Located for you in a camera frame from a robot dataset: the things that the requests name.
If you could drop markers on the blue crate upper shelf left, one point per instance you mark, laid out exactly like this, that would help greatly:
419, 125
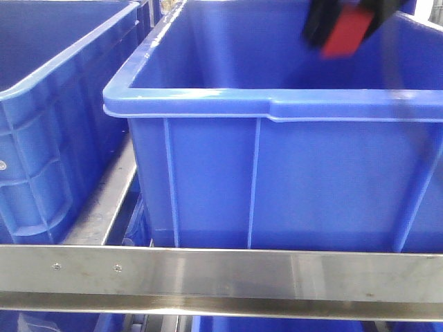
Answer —
56, 140

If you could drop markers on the stainless steel shelf rail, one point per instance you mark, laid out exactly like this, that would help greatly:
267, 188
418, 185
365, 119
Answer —
240, 283

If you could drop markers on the blue crate shelf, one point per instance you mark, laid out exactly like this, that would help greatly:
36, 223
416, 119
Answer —
245, 137
56, 140

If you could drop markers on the red cube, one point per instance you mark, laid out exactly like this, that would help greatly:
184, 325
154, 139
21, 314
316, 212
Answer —
348, 32

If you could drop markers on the blue crate lower middle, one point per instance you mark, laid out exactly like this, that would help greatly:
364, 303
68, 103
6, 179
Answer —
218, 323

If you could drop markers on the blue crate upper shelf right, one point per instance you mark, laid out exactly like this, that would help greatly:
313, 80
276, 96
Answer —
245, 137

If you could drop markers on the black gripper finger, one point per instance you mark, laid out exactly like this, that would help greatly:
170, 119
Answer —
321, 20
381, 10

